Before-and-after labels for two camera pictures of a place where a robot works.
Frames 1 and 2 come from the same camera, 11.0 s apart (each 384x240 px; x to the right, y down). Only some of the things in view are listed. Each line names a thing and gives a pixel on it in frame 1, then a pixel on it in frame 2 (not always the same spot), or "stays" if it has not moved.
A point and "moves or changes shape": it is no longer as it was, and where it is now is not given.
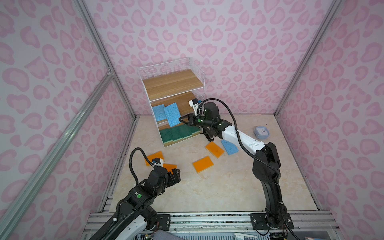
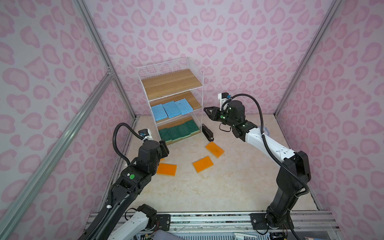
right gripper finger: x=188 y=123 → x=213 y=114
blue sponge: x=172 y=114 moves or changes shape
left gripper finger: x=172 y=180 → x=165 y=150
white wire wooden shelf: x=170 y=86 stays
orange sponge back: x=215 y=149 stays
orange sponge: x=202 y=164 stays
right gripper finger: x=188 y=118 → x=211 y=111
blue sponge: x=159 y=112 stays
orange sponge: x=169 y=167 stays
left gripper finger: x=175 y=176 → x=162 y=145
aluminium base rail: x=306 y=222 stays
